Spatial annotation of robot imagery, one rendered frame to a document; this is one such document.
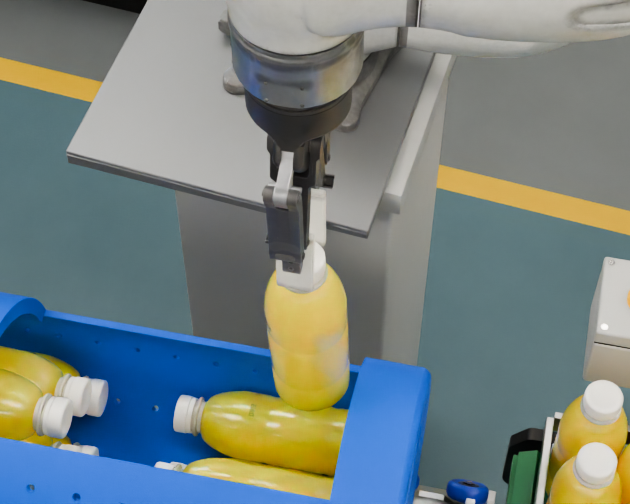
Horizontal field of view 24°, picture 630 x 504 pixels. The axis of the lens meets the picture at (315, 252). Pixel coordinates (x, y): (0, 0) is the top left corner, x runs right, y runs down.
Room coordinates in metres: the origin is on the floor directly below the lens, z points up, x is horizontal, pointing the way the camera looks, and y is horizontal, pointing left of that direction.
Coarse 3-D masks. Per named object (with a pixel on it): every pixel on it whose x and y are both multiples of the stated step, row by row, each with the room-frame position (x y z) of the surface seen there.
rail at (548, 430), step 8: (552, 424) 0.76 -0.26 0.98; (544, 432) 0.76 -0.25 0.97; (552, 432) 0.76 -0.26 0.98; (544, 440) 0.75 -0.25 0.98; (544, 448) 0.74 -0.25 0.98; (544, 456) 0.73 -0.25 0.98; (544, 464) 0.72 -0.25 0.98; (544, 472) 0.71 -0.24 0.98; (544, 480) 0.70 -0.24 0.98; (536, 488) 0.70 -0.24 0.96; (544, 488) 0.69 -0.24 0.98; (536, 496) 0.68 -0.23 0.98
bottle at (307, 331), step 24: (288, 288) 0.66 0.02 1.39; (336, 288) 0.68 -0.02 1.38; (288, 312) 0.65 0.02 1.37; (312, 312) 0.65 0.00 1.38; (336, 312) 0.66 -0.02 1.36; (288, 336) 0.65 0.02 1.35; (312, 336) 0.65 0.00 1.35; (336, 336) 0.66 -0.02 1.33; (288, 360) 0.65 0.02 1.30; (312, 360) 0.65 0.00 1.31; (336, 360) 0.66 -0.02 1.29; (288, 384) 0.65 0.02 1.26; (312, 384) 0.65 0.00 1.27; (336, 384) 0.66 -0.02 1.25; (312, 408) 0.65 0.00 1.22
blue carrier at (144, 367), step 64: (0, 320) 0.74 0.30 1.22; (64, 320) 0.81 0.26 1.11; (128, 384) 0.79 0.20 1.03; (192, 384) 0.78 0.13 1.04; (256, 384) 0.77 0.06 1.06; (384, 384) 0.68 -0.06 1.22; (0, 448) 0.61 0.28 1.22; (128, 448) 0.74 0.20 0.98; (192, 448) 0.73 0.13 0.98; (384, 448) 0.60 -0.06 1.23
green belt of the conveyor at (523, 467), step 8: (520, 456) 0.77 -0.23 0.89; (528, 456) 0.77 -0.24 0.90; (536, 456) 0.77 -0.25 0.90; (512, 464) 0.77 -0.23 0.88; (520, 464) 0.76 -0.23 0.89; (528, 464) 0.76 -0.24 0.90; (536, 464) 0.76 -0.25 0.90; (512, 472) 0.76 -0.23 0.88; (520, 472) 0.75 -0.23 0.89; (528, 472) 0.75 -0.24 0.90; (536, 472) 0.75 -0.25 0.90; (512, 480) 0.75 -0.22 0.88; (520, 480) 0.74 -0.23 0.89; (528, 480) 0.74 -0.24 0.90; (536, 480) 0.74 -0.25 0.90; (512, 488) 0.74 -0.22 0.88; (520, 488) 0.73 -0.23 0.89; (528, 488) 0.73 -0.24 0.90; (512, 496) 0.72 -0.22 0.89; (520, 496) 0.72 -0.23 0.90; (528, 496) 0.72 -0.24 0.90; (544, 496) 0.72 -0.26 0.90
